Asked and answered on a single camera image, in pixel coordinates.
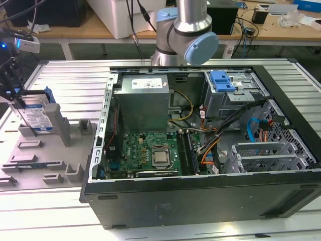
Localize hard disk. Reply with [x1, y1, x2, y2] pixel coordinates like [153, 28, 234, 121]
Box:
[15, 86, 56, 138]

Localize blue data wire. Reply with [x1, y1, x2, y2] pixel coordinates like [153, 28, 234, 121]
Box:
[247, 117, 261, 145]

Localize orange red power wire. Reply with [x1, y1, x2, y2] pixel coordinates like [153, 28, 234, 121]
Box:
[259, 120, 274, 144]

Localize metal disk bay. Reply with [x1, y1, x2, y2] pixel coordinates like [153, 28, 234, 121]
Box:
[223, 142, 316, 174]

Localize crumpled white paper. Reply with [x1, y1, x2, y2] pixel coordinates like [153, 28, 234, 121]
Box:
[27, 21, 52, 34]

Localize large black box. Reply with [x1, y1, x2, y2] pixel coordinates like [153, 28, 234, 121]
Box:
[4, 0, 87, 28]

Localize grey parts rack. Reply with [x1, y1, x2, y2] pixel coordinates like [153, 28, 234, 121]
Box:
[0, 102, 98, 194]

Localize RAM stick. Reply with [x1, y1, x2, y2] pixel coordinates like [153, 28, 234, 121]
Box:
[16, 164, 50, 170]
[185, 130, 201, 175]
[177, 130, 190, 176]

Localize black case fan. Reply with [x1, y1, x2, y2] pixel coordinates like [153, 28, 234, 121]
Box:
[104, 105, 123, 161]

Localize large white box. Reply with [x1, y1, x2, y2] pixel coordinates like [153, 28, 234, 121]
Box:
[87, 0, 176, 40]

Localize grey power supply unit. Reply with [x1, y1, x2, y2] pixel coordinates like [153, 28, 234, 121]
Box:
[114, 74, 171, 134]

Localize green motherboard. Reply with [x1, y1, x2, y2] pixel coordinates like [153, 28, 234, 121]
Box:
[107, 132, 209, 179]

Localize CPU socket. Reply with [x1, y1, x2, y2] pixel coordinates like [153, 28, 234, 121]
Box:
[149, 146, 173, 169]

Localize silver CPU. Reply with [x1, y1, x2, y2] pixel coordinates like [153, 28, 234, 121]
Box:
[153, 150, 169, 164]

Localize black graphics card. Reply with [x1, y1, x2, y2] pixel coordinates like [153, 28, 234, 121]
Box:
[107, 169, 180, 179]

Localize blue plastic drive latch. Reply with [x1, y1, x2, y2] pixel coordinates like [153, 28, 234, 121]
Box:
[210, 71, 236, 92]

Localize metal optical drive cage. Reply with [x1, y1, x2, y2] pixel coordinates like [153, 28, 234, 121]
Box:
[202, 71, 271, 121]

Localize black upright box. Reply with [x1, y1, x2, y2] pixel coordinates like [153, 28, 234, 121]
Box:
[207, 6, 239, 36]

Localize black PC case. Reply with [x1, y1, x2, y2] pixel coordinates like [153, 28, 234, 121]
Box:
[79, 64, 321, 230]

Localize small black cube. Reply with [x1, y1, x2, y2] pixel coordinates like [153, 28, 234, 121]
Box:
[252, 9, 269, 25]

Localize pale grey flat box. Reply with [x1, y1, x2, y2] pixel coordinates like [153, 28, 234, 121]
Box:
[269, 4, 299, 16]

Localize clear plastic bags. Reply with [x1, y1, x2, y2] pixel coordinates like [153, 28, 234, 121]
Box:
[279, 10, 305, 28]

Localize blue cardboard box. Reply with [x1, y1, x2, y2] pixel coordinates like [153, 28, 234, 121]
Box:
[293, 0, 321, 13]

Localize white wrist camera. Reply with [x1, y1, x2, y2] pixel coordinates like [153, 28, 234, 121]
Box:
[14, 37, 41, 54]

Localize black cable with silver plug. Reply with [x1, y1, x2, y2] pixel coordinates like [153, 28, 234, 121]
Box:
[126, 0, 157, 61]

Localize orange yellow wire bundle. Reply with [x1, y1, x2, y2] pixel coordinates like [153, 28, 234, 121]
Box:
[198, 137, 221, 155]

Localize orange flat wire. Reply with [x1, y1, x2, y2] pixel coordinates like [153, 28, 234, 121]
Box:
[200, 155, 215, 166]

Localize black sleeved cable bundle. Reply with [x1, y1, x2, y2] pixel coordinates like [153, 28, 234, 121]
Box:
[198, 99, 289, 154]

